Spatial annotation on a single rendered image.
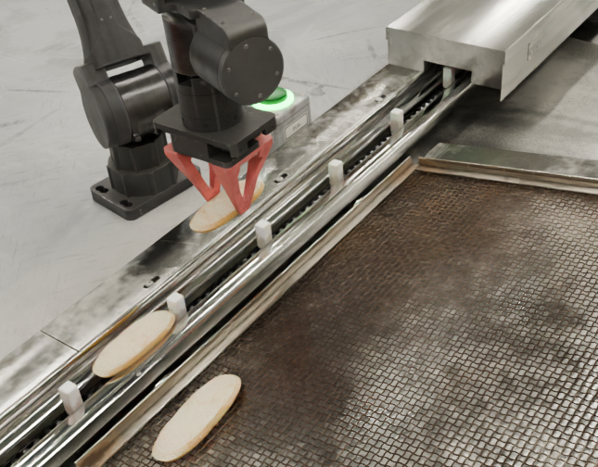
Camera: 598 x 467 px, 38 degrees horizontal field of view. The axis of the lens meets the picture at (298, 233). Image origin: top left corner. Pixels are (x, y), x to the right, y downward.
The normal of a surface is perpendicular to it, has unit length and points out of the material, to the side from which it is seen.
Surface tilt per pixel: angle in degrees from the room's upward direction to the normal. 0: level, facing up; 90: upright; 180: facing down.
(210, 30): 91
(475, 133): 0
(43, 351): 0
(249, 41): 89
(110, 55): 58
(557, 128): 0
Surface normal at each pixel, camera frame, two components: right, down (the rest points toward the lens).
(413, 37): -0.59, 0.52
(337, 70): -0.08, -0.80
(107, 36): 0.40, -0.01
